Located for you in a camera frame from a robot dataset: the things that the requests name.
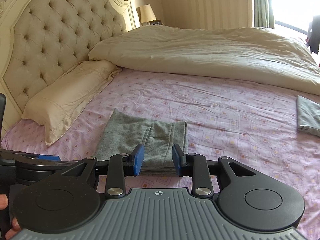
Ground folded grey-green garment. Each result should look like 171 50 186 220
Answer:
296 95 320 137

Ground pink patterned bed sheet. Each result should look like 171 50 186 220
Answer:
2 69 319 239

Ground grey speckled pants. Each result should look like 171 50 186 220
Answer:
94 109 188 176

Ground green curtain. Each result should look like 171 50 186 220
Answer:
254 0 275 29

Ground cream pillow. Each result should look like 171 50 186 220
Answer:
22 60 121 146

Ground cream tufted headboard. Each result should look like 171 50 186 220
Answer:
1 0 136 133

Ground left hand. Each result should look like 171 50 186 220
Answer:
0 194 22 239

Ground cream table lamp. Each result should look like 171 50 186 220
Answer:
139 4 157 26

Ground cream duvet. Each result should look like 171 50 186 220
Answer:
88 25 319 95

